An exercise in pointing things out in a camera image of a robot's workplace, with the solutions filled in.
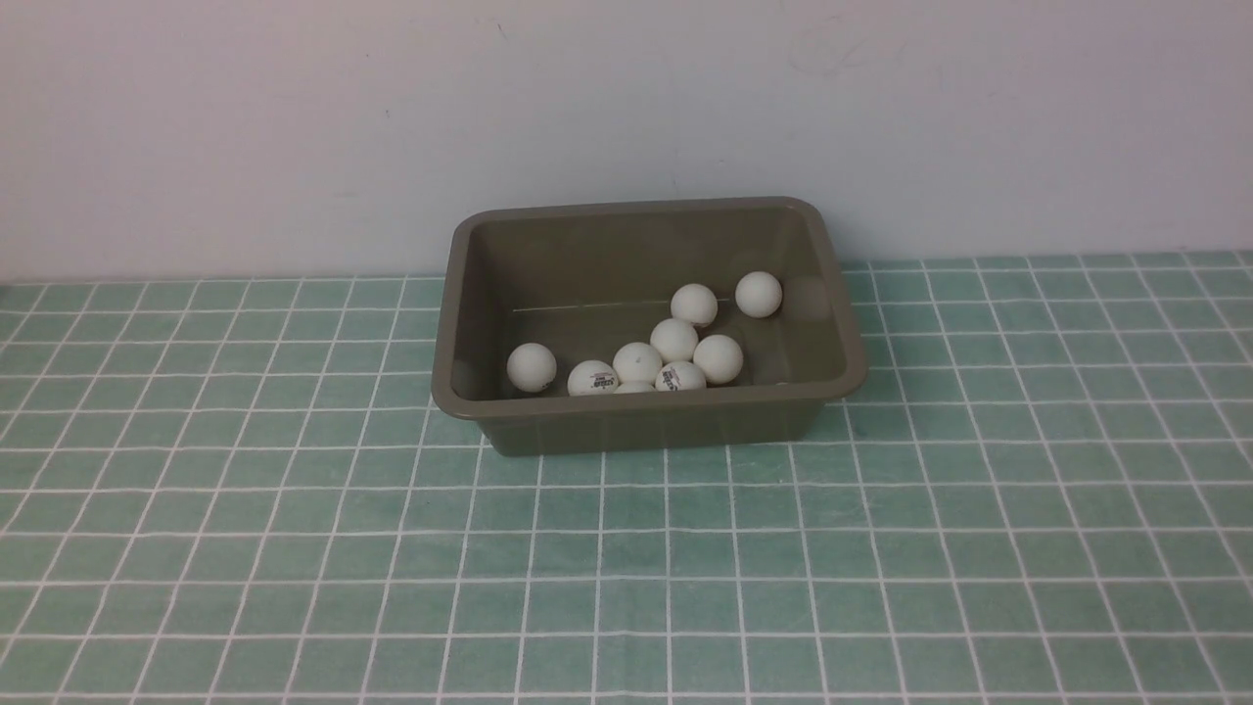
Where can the white ball with printed logo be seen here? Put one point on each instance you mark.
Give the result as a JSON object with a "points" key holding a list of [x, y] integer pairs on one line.
{"points": [[674, 339]]}

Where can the white ball cluster back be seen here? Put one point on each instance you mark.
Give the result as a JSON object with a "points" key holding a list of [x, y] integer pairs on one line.
{"points": [[680, 375]]}

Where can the green checkered tablecloth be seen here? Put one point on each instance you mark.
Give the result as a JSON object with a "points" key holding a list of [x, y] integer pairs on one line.
{"points": [[241, 492]]}

